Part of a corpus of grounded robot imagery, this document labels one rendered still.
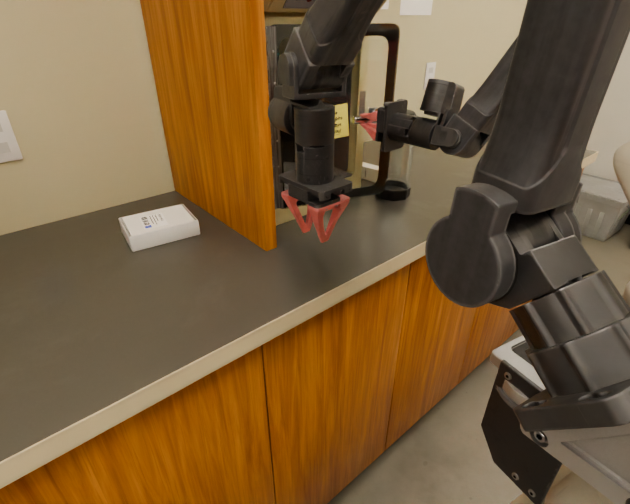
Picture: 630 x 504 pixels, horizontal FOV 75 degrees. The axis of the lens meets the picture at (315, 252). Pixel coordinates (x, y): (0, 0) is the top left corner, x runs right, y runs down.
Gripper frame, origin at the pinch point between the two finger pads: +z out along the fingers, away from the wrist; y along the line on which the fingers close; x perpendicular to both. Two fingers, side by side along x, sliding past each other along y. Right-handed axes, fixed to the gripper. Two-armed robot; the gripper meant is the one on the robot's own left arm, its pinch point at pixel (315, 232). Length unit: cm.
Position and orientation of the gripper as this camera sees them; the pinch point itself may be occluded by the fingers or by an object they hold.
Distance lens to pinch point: 66.0
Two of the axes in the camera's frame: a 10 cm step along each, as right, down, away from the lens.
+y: -6.5, -3.8, 6.6
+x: -7.6, 3.3, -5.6
